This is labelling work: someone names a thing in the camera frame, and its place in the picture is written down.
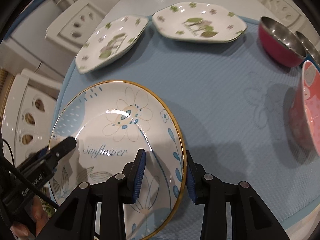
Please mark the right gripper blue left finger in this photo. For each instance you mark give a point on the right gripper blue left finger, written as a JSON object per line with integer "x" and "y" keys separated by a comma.
{"x": 135, "y": 177}

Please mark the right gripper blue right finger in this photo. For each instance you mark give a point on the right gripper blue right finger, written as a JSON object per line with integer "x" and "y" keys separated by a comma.
{"x": 194, "y": 180}

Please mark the round sunflower plate gold rim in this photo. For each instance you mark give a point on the round sunflower plate gold rim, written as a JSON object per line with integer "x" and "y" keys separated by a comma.
{"x": 110, "y": 122}

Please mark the square floral plate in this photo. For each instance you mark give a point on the square floral plate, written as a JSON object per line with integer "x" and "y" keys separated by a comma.
{"x": 199, "y": 23}
{"x": 109, "y": 43}

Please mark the white chair near left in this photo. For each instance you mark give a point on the white chair near left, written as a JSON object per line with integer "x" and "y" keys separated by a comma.
{"x": 28, "y": 115}

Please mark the white chair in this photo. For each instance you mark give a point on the white chair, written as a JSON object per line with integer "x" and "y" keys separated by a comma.
{"x": 71, "y": 29}
{"x": 28, "y": 115}
{"x": 286, "y": 13}

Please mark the light blue table mat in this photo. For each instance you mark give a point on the light blue table mat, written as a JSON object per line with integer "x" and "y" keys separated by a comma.
{"x": 231, "y": 102}

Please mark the pink doll pattern bowl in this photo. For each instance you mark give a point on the pink doll pattern bowl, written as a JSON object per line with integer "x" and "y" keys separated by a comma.
{"x": 304, "y": 112}

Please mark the white chair far left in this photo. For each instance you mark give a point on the white chair far left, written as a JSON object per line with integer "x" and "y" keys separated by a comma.
{"x": 71, "y": 29}

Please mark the red steel bowl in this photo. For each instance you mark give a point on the red steel bowl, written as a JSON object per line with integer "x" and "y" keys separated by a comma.
{"x": 280, "y": 43}

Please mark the blue steel bowl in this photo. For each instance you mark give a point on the blue steel bowl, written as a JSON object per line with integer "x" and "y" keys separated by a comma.
{"x": 313, "y": 54}

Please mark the white chair far right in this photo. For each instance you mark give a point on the white chair far right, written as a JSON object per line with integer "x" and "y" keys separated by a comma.
{"x": 286, "y": 13}

